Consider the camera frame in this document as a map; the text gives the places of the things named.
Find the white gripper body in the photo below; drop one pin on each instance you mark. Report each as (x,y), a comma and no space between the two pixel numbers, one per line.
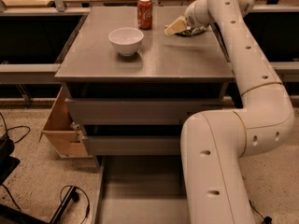
(191,20)

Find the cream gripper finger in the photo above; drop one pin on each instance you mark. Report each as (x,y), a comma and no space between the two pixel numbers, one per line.
(177,26)

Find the green jalapeno chip bag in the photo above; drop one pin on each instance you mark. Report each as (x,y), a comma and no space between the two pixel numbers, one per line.
(189,32)

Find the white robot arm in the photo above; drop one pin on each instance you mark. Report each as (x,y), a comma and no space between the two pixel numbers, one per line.
(212,142)

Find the grey drawer cabinet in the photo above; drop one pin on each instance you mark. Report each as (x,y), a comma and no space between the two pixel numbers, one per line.
(138,91)

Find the grey top drawer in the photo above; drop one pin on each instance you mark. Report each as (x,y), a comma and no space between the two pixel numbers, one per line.
(144,111)

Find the grey middle drawer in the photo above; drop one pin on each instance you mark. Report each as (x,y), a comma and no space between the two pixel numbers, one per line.
(131,145)

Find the grey open bottom drawer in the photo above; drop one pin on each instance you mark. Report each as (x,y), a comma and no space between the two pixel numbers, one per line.
(140,190)

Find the red soda can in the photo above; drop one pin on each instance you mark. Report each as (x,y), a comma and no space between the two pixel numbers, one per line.
(144,14)

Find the white ceramic bowl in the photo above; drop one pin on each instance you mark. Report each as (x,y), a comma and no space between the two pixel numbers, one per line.
(126,41)

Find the brown cardboard box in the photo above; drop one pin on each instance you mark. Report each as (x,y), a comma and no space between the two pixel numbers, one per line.
(64,135)

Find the black floor stand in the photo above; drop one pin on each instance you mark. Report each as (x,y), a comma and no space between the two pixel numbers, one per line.
(70,196)

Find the black equipment base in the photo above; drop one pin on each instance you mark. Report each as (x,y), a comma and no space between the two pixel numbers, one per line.
(7,162)

